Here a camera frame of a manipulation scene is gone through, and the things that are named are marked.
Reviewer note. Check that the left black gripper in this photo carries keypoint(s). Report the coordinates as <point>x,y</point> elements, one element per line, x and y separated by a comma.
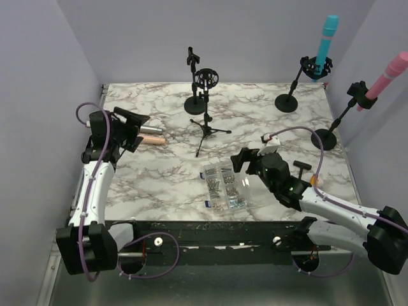
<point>133,122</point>

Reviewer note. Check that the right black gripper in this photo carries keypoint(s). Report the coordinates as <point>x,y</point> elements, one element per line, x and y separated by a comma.
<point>245,155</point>

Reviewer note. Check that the silver mesh microphone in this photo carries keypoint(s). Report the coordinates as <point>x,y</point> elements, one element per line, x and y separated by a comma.
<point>151,130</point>

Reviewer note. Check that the beige microphone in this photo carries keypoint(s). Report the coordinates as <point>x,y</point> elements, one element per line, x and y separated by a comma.
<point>152,140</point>

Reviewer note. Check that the black round-base mic stand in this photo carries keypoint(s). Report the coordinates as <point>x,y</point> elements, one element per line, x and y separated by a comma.
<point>193,105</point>

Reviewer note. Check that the black tripod mic stand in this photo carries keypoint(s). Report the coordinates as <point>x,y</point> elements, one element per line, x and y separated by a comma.
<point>206,79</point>

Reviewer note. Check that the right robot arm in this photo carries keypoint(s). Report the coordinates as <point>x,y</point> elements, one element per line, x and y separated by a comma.
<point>379,235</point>

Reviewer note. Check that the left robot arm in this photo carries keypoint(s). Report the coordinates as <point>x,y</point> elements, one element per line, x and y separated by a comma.
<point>87,245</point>

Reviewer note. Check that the blue microphone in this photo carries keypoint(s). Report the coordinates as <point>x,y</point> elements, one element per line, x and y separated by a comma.
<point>328,32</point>

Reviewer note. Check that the pink microphone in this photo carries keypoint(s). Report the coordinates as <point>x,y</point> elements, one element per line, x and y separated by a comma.
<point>395,68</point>

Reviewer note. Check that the clear plastic screw box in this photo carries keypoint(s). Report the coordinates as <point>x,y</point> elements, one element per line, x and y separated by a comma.
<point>228,191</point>

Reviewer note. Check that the black T-shaped tool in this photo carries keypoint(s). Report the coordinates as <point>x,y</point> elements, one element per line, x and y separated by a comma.
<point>302,167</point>

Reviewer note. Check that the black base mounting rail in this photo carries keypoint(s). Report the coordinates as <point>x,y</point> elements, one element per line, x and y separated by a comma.
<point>221,242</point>

